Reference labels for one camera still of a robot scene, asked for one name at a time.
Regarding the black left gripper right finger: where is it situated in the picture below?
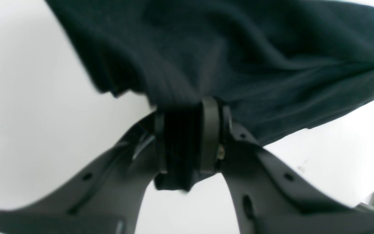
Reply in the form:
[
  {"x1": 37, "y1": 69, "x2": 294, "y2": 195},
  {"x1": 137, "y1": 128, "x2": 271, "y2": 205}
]
[{"x1": 200, "y1": 97, "x2": 232, "y2": 173}]

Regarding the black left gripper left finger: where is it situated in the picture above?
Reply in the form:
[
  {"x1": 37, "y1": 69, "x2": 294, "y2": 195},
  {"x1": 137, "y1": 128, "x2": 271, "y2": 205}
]
[{"x1": 154, "y1": 110, "x2": 168, "y2": 174}]

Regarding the black t-shirt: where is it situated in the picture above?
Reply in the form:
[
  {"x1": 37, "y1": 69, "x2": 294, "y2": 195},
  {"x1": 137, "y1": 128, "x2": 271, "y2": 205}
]
[{"x1": 44, "y1": 0, "x2": 374, "y2": 192}]

